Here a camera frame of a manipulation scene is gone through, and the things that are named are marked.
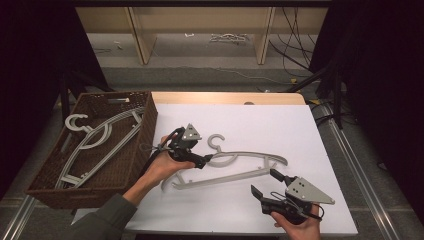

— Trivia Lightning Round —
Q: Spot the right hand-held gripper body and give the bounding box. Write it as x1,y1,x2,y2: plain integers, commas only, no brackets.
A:
260,176,336,225

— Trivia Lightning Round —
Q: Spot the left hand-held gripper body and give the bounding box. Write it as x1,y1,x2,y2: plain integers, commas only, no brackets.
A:
167,122,203,165

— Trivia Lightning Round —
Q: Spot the grey plastic clothes hanger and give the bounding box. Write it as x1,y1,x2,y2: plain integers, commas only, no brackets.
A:
54,106,147,190
160,133,289,192

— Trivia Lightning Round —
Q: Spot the brown wicker basket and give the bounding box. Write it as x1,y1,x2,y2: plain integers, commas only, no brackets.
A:
24,90,159,210

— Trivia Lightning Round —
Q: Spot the person's left hand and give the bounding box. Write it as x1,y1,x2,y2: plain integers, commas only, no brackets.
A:
143,134,196,188

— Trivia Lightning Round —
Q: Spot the person's right hand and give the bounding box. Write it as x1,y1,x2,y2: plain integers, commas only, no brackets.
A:
270,204,322,240

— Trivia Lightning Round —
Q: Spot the white sheet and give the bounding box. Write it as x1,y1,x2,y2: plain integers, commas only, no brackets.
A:
70,103,359,236

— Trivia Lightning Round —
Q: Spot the black metal stand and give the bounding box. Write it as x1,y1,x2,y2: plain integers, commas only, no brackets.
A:
285,61,345,130
59,70,115,125

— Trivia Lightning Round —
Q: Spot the white plastic pieces heap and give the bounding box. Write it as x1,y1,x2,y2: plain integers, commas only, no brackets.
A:
209,32,250,45

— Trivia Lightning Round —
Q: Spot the beige wooden shelf unit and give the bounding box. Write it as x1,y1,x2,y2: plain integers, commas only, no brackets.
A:
75,6,329,66

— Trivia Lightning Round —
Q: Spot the dark curtain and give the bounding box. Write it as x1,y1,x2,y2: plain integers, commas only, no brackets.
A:
309,6,424,228
0,6,111,201

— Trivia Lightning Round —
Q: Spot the right hand-held gripper cable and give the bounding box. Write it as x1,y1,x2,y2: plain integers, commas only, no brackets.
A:
269,190,325,222

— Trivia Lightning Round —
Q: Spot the hand-held gripper cable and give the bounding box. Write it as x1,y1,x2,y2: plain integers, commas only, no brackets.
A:
139,127,184,176
269,190,325,222

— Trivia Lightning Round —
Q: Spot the left hand-held gripper cable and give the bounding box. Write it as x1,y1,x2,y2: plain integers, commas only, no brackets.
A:
139,127,184,176

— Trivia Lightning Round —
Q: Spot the metal floor rail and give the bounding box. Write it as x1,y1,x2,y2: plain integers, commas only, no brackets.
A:
319,102,399,240
0,194,36,240

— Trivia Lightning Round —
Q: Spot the white floor cable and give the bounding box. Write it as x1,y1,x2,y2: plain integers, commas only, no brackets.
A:
179,64,292,85

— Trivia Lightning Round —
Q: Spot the bundle of black cables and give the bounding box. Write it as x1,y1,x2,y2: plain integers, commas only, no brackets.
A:
269,6,318,78

